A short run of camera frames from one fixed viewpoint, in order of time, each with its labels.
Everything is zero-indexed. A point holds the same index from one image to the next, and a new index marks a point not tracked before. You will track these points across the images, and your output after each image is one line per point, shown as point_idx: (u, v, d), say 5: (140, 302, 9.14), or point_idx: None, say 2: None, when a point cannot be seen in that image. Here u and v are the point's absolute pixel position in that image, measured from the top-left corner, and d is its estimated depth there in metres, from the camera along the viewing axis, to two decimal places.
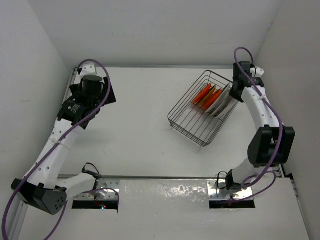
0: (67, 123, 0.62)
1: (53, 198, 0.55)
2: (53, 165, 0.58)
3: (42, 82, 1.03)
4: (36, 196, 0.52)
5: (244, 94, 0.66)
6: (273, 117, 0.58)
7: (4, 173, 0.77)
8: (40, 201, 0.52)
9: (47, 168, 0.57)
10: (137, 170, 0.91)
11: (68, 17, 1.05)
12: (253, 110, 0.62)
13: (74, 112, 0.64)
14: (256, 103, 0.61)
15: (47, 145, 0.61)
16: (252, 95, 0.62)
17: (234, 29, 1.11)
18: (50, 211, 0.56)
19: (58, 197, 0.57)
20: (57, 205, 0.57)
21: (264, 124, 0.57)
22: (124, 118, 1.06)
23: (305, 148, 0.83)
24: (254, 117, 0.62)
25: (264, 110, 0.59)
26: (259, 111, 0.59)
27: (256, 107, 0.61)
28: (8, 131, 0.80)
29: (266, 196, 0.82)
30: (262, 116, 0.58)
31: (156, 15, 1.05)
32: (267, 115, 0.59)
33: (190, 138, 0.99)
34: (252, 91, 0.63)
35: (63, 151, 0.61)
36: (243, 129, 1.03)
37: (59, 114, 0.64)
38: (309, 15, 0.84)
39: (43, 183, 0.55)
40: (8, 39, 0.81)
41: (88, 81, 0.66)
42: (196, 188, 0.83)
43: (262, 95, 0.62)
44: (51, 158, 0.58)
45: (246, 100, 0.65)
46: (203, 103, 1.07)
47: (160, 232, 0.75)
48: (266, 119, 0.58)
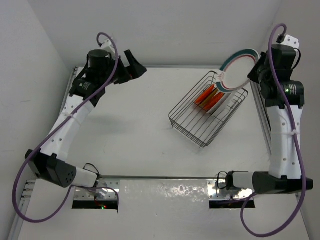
0: (79, 98, 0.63)
1: (64, 170, 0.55)
2: (65, 137, 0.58)
3: (42, 82, 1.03)
4: (49, 165, 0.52)
5: (273, 113, 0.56)
6: (295, 163, 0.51)
7: (4, 173, 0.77)
8: (53, 171, 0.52)
9: (60, 140, 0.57)
10: (137, 170, 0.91)
11: (68, 17, 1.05)
12: (276, 142, 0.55)
13: (86, 89, 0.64)
14: (283, 140, 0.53)
15: (60, 118, 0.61)
16: (282, 124, 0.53)
17: (234, 29, 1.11)
18: (60, 184, 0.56)
19: (68, 171, 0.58)
20: (67, 178, 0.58)
21: (283, 172, 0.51)
22: (124, 118, 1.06)
23: (305, 148, 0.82)
24: (275, 151, 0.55)
25: (289, 151, 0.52)
26: (282, 152, 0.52)
27: (280, 144, 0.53)
28: (8, 130, 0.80)
29: (266, 197, 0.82)
30: (283, 160, 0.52)
31: (156, 15, 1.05)
32: (289, 160, 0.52)
33: (190, 138, 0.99)
34: (283, 118, 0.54)
35: (75, 126, 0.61)
36: (243, 130, 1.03)
37: (71, 91, 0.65)
38: (309, 15, 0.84)
39: (56, 154, 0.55)
40: (8, 38, 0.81)
41: (94, 58, 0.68)
42: (196, 188, 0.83)
43: (294, 130, 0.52)
44: (64, 130, 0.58)
45: (273, 121, 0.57)
46: (205, 105, 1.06)
47: (161, 232, 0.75)
48: (286, 166, 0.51)
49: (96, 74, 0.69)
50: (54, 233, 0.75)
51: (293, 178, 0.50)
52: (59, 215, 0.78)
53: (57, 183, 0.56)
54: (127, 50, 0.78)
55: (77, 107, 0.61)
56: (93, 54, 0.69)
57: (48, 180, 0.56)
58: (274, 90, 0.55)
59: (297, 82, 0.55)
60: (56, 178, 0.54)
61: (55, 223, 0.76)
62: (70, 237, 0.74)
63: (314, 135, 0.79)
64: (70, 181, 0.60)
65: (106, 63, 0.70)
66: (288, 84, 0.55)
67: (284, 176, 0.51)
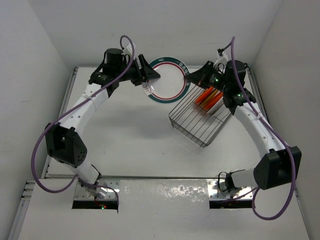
0: (96, 86, 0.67)
1: (78, 146, 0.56)
2: (83, 115, 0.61)
3: (42, 82, 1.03)
4: (67, 136, 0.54)
5: (238, 113, 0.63)
6: (274, 137, 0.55)
7: (4, 173, 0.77)
8: (71, 141, 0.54)
9: (78, 117, 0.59)
10: (137, 170, 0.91)
11: (68, 17, 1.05)
12: (251, 131, 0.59)
13: (104, 79, 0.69)
14: (254, 123, 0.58)
15: (78, 100, 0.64)
16: (247, 114, 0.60)
17: (233, 29, 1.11)
18: (73, 160, 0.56)
19: (81, 149, 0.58)
20: (79, 157, 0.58)
21: (269, 147, 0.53)
22: (124, 118, 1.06)
23: (305, 148, 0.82)
24: (254, 138, 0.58)
25: (265, 131, 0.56)
26: (259, 133, 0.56)
27: (255, 128, 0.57)
28: (8, 131, 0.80)
29: (267, 197, 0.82)
30: (264, 138, 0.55)
31: (156, 15, 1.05)
32: (269, 136, 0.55)
33: (190, 138, 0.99)
34: (246, 110, 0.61)
35: (91, 108, 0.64)
36: (243, 130, 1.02)
37: (90, 81, 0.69)
38: (309, 15, 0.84)
39: (74, 128, 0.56)
40: (8, 38, 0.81)
41: (112, 55, 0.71)
42: (196, 188, 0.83)
43: (259, 114, 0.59)
44: (83, 109, 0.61)
45: (241, 119, 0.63)
46: (205, 104, 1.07)
47: (161, 232, 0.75)
48: (268, 142, 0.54)
49: (112, 69, 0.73)
50: (54, 233, 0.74)
51: (279, 149, 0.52)
52: (59, 215, 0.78)
53: (71, 159, 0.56)
54: (140, 55, 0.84)
55: (96, 91, 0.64)
56: (111, 51, 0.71)
57: (62, 155, 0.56)
58: (231, 99, 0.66)
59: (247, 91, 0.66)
60: (71, 151, 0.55)
61: (54, 223, 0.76)
62: (70, 237, 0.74)
63: (314, 135, 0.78)
64: (80, 162, 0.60)
65: (122, 60, 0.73)
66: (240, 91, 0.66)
67: (272, 149, 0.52)
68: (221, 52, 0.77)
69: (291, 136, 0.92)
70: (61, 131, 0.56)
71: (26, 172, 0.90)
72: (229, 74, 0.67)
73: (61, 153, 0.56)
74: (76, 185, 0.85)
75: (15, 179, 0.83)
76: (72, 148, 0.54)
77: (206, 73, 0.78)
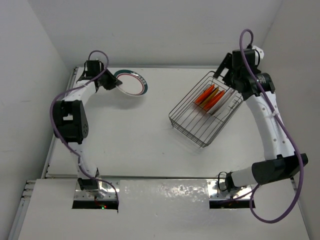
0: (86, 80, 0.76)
1: (84, 115, 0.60)
2: (82, 94, 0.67)
3: (42, 82, 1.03)
4: (75, 104, 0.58)
5: (251, 103, 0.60)
6: (285, 141, 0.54)
7: (4, 172, 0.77)
8: (79, 108, 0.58)
9: (79, 95, 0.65)
10: (137, 170, 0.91)
11: (69, 17, 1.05)
12: (262, 127, 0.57)
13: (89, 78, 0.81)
14: (267, 121, 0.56)
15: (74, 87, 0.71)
16: (262, 109, 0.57)
17: (233, 29, 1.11)
18: (80, 131, 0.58)
19: (85, 122, 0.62)
20: (84, 128, 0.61)
21: (277, 152, 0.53)
22: (124, 117, 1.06)
23: (305, 149, 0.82)
24: (262, 135, 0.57)
25: (276, 132, 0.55)
26: (271, 133, 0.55)
27: (266, 127, 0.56)
28: (8, 131, 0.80)
29: (267, 197, 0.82)
30: (274, 141, 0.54)
31: (156, 16, 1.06)
32: (279, 139, 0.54)
33: (190, 138, 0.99)
34: (261, 101, 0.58)
35: (86, 93, 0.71)
36: (244, 130, 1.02)
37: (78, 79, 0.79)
38: (309, 15, 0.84)
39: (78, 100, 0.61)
40: (8, 39, 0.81)
41: (91, 62, 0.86)
42: (196, 188, 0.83)
43: (274, 111, 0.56)
44: (80, 92, 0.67)
45: (252, 109, 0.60)
46: (205, 104, 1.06)
47: (161, 232, 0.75)
48: (278, 146, 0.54)
49: (92, 73, 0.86)
50: (54, 233, 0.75)
51: (287, 154, 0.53)
52: (59, 215, 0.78)
53: (78, 130, 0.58)
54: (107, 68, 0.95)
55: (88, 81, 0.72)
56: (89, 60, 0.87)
57: (69, 128, 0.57)
58: (247, 82, 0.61)
59: (265, 73, 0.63)
60: (78, 120, 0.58)
61: (54, 223, 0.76)
62: (70, 237, 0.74)
63: (314, 135, 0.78)
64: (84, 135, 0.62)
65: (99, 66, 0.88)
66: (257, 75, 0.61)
67: (279, 155, 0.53)
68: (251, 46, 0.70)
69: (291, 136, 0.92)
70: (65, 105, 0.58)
71: (26, 172, 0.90)
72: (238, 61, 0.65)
73: (67, 126, 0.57)
74: (76, 185, 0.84)
75: (15, 180, 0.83)
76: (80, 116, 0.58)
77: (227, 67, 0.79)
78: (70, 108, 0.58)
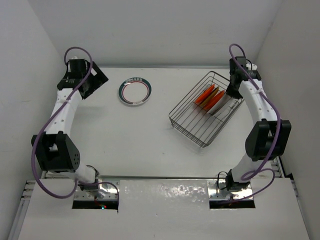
0: (68, 90, 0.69)
1: (70, 146, 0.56)
2: (66, 118, 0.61)
3: (42, 82, 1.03)
4: (58, 138, 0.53)
5: (242, 89, 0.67)
6: (270, 110, 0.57)
7: (4, 172, 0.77)
8: (62, 143, 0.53)
9: (62, 121, 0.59)
10: (137, 170, 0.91)
11: (68, 17, 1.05)
12: (250, 104, 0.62)
13: (72, 82, 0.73)
14: (253, 96, 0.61)
15: (56, 107, 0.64)
16: (249, 89, 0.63)
17: (233, 29, 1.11)
18: (70, 163, 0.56)
19: (74, 151, 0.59)
20: (74, 159, 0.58)
21: (262, 117, 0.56)
22: (123, 118, 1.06)
23: (305, 149, 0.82)
24: (252, 111, 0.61)
25: (261, 104, 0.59)
26: (256, 104, 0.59)
27: (253, 102, 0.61)
28: (8, 131, 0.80)
29: (267, 196, 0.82)
30: (259, 110, 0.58)
31: (156, 16, 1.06)
32: (264, 109, 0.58)
33: (190, 139, 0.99)
34: (249, 84, 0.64)
35: (70, 111, 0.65)
36: (244, 130, 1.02)
37: (59, 87, 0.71)
38: (309, 15, 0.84)
39: (62, 131, 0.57)
40: (8, 39, 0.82)
41: (75, 61, 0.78)
42: (196, 188, 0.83)
43: (259, 89, 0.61)
44: (64, 112, 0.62)
45: (243, 94, 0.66)
46: (206, 104, 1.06)
47: (161, 232, 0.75)
48: (262, 113, 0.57)
49: (75, 74, 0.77)
50: (54, 233, 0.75)
51: (271, 120, 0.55)
52: (59, 215, 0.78)
53: (67, 163, 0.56)
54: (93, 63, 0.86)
55: (70, 94, 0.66)
56: (73, 58, 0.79)
57: (57, 161, 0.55)
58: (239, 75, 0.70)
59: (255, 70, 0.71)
60: (64, 154, 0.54)
61: (54, 223, 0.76)
62: (70, 237, 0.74)
63: (314, 134, 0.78)
64: (76, 166, 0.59)
65: (84, 65, 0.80)
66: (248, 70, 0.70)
67: (264, 119, 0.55)
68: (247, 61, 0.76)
69: (291, 135, 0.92)
70: (48, 139, 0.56)
71: (26, 172, 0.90)
72: (232, 64, 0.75)
73: (55, 161, 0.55)
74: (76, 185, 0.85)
75: (15, 179, 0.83)
76: (66, 151, 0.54)
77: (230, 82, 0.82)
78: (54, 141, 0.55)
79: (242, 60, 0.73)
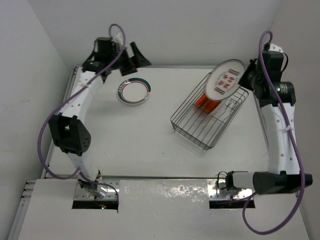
0: (91, 73, 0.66)
1: (83, 131, 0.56)
2: (83, 102, 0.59)
3: (42, 82, 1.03)
4: (72, 124, 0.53)
5: (266, 111, 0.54)
6: (293, 158, 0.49)
7: (4, 173, 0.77)
8: (75, 128, 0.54)
9: (78, 105, 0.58)
10: (137, 170, 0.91)
11: (68, 17, 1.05)
12: (272, 139, 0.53)
13: (96, 66, 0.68)
14: (278, 135, 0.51)
15: (75, 89, 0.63)
16: (276, 120, 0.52)
17: (233, 29, 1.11)
18: (79, 146, 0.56)
19: (85, 135, 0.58)
20: (84, 143, 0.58)
21: (281, 169, 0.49)
22: (123, 117, 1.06)
23: (305, 149, 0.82)
24: (271, 150, 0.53)
25: (285, 148, 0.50)
26: (279, 148, 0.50)
27: (276, 141, 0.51)
28: (8, 130, 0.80)
29: (266, 196, 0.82)
30: (281, 156, 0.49)
31: (156, 15, 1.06)
32: (287, 155, 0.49)
33: (193, 142, 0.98)
34: (277, 112, 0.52)
35: (89, 96, 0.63)
36: (244, 130, 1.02)
37: (83, 69, 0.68)
38: (308, 15, 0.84)
39: (77, 116, 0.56)
40: (8, 39, 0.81)
41: (102, 40, 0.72)
42: (196, 188, 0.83)
43: (289, 125, 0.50)
44: (82, 97, 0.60)
45: (267, 120, 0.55)
46: (205, 107, 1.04)
47: (161, 232, 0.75)
48: (284, 162, 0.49)
49: (103, 56, 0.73)
50: (54, 233, 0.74)
51: (291, 173, 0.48)
52: (59, 215, 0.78)
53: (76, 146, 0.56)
54: (132, 42, 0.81)
55: (91, 79, 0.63)
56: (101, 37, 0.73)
57: (69, 142, 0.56)
58: (266, 89, 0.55)
59: (287, 83, 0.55)
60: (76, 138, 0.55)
61: (54, 223, 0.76)
62: (70, 237, 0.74)
63: (313, 134, 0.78)
64: (84, 150, 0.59)
65: (112, 46, 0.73)
66: (278, 84, 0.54)
67: (283, 171, 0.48)
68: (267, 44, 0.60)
69: None
70: (64, 120, 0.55)
71: (26, 172, 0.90)
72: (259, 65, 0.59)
73: (66, 140, 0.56)
74: (76, 185, 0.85)
75: (15, 179, 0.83)
76: (78, 134, 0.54)
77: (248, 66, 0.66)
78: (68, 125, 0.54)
79: (275, 61, 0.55)
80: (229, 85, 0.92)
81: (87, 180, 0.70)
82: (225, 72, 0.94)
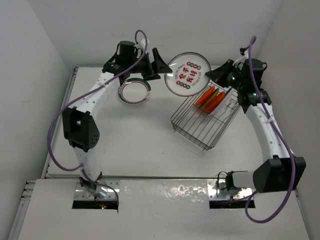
0: (110, 74, 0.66)
1: (93, 128, 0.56)
2: (97, 101, 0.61)
3: (42, 82, 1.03)
4: (83, 119, 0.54)
5: (249, 113, 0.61)
6: (282, 144, 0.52)
7: (5, 173, 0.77)
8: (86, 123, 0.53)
9: (93, 102, 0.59)
10: (137, 169, 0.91)
11: (68, 17, 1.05)
12: (259, 135, 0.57)
13: (116, 68, 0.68)
14: (264, 126, 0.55)
15: (93, 87, 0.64)
16: (258, 116, 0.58)
17: (233, 29, 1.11)
18: (87, 142, 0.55)
19: (94, 132, 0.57)
20: (92, 139, 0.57)
21: (274, 153, 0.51)
22: (123, 117, 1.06)
23: (306, 149, 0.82)
24: (261, 142, 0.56)
25: (273, 136, 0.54)
26: (267, 136, 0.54)
27: (263, 131, 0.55)
28: (8, 131, 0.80)
29: (266, 196, 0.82)
30: (270, 143, 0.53)
31: (156, 15, 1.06)
32: (276, 142, 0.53)
33: (193, 142, 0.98)
34: (258, 111, 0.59)
35: (104, 95, 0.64)
36: (244, 130, 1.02)
37: (103, 70, 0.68)
38: (308, 15, 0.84)
39: (89, 112, 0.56)
40: (8, 39, 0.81)
41: (126, 45, 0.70)
42: (196, 188, 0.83)
43: (270, 118, 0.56)
44: (98, 95, 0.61)
45: (251, 120, 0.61)
46: (205, 107, 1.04)
47: (161, 232, 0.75)
48: (274, 147, 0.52)
49: (124, 59, 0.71)
50: (55, 233, 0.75)
51: (284, 156, 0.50)
52: (59, 215, 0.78)
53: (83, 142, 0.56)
54: (154, 48, 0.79)
55: (110, 79, 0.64)
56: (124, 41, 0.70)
57: (78, 136, 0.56)
58: (246, 96, 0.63)
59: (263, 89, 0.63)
60: (85, 134, 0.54)
61: (54, 223, 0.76)
62: (70, 237, 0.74)
63: (313, 134, 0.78)
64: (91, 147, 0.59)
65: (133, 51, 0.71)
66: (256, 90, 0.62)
67: (275, 155, 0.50)
68: (243, 51, 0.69)
69: (291, 135, 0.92)
70: (77, 115, 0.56)
71: (26, 172, 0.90)
72: (246, 71, 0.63)
73: (76, 134, 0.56)
74: (76, 185, 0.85)
75: (15, 179, 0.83)
76: (87, 130, 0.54)
77: (225, 70, 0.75)
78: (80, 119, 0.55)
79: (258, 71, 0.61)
80: (192, 78, 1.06)
81: (89, 179, 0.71)
82: (185, 65, 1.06)
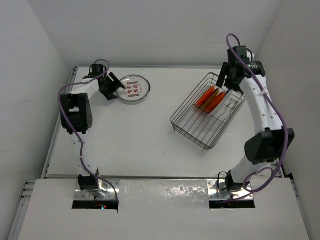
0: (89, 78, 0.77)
1: (88, 107, 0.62)
2: (88, 89, 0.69)
3: (42, 81, 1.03)
4: (81, 98, 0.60)
5: (243, 86, 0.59)
6: (274, 116, 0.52)
7: (4, 172, 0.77)
8: (85, 99, 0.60)
9: (84, 89, 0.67)
10: (137, 169, 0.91)
11: (68, 17, 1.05)
12: (252, 106, 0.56)
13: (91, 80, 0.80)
14: (256, 100, 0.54)
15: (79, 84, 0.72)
16: (253, 89, 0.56)
17: (233, 29, 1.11)
18: (86, 121, 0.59)
19: (89, 112, 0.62)
20: (89, 118, 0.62)
21: (265, 125, 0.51)
22: (123, 118, 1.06)
23: (305, 149, 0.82)
24: (253, 114, 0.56)
25: (265, 108, 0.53)
26: (260, 109, 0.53)
27: (256, 104, 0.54)
28: (8, 130, 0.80)
29: (266, 196, 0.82)
30: (262, 116, 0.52)
31: (156, 16, 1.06)
32: (267, 114, 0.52)
33: (193, 142, 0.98)
34: (252, 82, 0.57)
35: (90, 90, 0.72)
36: (244, 130, 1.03)
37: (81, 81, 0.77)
38: (308, 15, 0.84)
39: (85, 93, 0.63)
40: (8, 38, 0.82)
41: (95, 65, 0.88)
42: (196, 188, 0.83)
43: (264, 90, 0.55)
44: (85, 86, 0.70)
45: (245, 92, 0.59)
46: (205, 107, 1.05)
47: (161, 232, 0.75)
48: (266, 120, 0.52)
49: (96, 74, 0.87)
50: (55, 233, 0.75)
51: (275, 128, 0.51)
52: (59, 215, 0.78)
53: (83, 120, 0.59)
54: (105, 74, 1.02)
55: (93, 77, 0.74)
56: (93, 63, 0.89)
57: (76, 118, 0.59)
58: (240, 69, 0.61)
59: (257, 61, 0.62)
60: (84, 111, 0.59)
61: (54, 222, 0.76)
62: (70, 237, 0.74)
63: (313, 135, 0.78)
64: (89, 126, 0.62)
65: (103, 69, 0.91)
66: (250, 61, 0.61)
67: (267, 128, 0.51)
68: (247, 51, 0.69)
69: None
70: (72, 98, 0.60)
71: (26, 171, 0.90)
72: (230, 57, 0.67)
73: (74, 116, 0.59)
74: (76, 185, 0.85)
75: (15, 179, 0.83)
76: (85, 107, 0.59)
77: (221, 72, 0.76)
78: (77, 100, 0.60)
79: (243, 50, 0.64)
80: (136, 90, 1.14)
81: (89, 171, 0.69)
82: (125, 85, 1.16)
